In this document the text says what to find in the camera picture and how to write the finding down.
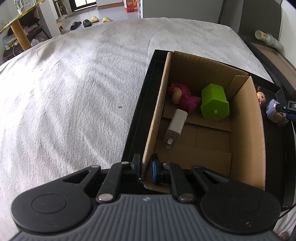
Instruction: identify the white wall charger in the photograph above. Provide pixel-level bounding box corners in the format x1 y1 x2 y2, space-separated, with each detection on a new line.
163 109 188 149

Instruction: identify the orange carton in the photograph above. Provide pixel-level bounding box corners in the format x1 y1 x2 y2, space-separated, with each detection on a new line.
124 0 137 13

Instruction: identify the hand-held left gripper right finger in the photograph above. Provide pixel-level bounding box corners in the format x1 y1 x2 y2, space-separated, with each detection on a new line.
150 154 232 205

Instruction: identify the brown cardboard box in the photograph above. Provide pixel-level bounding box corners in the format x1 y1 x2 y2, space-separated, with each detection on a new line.
142 51 266 194

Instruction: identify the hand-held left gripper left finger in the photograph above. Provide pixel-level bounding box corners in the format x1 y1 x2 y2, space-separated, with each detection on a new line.
62 153 142 205

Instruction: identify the red-haired doll figurine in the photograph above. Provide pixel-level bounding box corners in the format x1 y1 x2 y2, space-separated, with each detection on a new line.
256 86 267 107

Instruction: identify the black shallow tray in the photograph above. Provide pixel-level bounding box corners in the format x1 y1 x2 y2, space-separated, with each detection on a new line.
120 49 296 207

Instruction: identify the white table with yellow leg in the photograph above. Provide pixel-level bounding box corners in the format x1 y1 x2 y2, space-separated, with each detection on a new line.
0 0 47 50

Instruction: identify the purple white toy box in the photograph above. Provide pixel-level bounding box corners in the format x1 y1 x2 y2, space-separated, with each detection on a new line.
266 99 287 124

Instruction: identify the cylindrical snack can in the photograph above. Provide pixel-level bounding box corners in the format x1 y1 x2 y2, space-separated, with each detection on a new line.
255 30 284 50

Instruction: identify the pink plush toy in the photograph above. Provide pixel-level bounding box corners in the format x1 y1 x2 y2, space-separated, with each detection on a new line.
168 83 202 114

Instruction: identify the black picture frame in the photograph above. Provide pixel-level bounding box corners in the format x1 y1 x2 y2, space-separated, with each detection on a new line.
245 39 296 91

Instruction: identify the grey upright board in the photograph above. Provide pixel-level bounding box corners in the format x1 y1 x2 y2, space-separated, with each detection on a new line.
217 0 282 45

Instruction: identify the clear glass bottle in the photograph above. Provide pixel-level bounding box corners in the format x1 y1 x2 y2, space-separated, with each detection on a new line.
14 0 39 13

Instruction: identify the green toy house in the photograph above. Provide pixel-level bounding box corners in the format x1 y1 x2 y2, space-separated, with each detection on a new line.
200 83 230 121

